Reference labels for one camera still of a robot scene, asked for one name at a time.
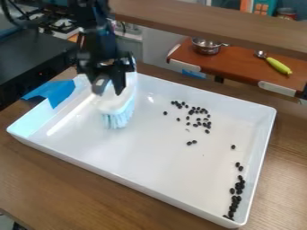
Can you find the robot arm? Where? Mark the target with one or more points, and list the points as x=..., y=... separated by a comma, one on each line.
x=95, y=24

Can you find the white and blue brush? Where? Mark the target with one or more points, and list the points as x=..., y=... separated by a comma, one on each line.
x=118, y=108

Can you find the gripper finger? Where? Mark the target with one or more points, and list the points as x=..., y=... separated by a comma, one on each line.
x=119, y=81
x=100, y=84

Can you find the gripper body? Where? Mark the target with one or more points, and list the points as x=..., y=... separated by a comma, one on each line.
x=104, y=62

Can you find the white tray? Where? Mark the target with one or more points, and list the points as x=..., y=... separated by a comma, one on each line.
x=152, y=149

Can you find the pile of black bits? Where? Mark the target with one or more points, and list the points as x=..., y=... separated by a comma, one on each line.
x=192, y=119
x=236, y=188

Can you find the silver pot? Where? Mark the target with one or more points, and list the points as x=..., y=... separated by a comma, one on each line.
x=207, y=45

